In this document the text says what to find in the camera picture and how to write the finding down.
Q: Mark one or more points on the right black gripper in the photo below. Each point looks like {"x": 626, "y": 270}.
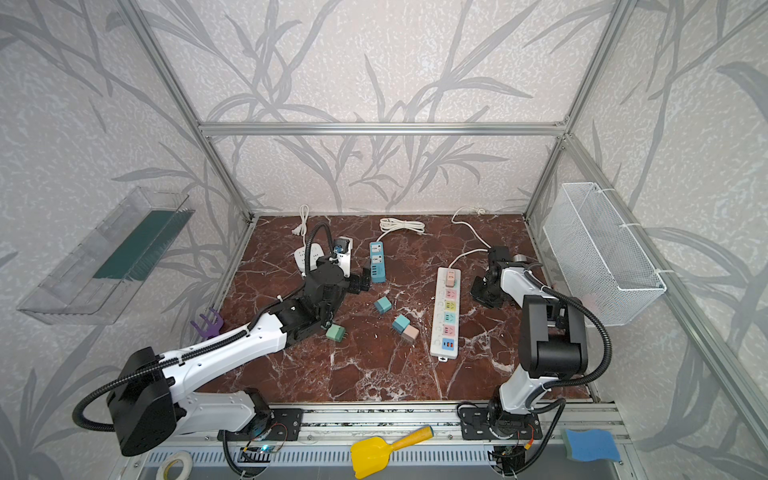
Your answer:
{"x": 486, "y": 288}

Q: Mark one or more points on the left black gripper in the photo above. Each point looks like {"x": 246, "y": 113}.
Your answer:
{"x": 355, "y": 279}

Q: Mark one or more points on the teal plug adapter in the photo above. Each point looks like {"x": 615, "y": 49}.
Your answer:
{"x": 400, "y": 323}
{"x": 383, "y": 305}

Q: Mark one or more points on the long white multicolour power strip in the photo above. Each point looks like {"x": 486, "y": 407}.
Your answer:
{"x": 444, "y": 343}

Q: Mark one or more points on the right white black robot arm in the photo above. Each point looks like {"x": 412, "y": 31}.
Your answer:
{"x": 562, "y": 344}

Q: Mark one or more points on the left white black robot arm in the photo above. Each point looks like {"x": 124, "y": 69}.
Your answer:
{"x": 156, "y": 396}

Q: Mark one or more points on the green plug adapter lower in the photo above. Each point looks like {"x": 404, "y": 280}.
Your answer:
{"x": 335, "y": 333}

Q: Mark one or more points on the teal power strip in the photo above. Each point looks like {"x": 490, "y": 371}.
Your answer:
{"x": 377, "y": 262}

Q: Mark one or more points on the white square power socket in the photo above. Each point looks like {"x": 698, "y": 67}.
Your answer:
{"x": 300, "y": 255}

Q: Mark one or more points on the purple plastic fork toy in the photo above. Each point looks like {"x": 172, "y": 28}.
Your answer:
{"x": 210, "y": 324}

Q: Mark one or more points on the yellow plastic scoop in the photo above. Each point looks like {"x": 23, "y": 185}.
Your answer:
{"x": 372, "y": 455}

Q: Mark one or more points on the blue sponge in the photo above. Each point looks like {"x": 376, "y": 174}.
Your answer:
{"x": 590, "y": 445}

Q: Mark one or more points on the white tape roll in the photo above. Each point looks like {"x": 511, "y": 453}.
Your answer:
{"x": 181, "y": 459}

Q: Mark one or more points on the white wire mesh basket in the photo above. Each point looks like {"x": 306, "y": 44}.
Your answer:
{"x": 600, "y": 258}

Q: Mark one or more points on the clear plastic wall bin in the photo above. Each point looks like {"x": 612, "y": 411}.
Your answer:
{"x": 94, "y": 284}

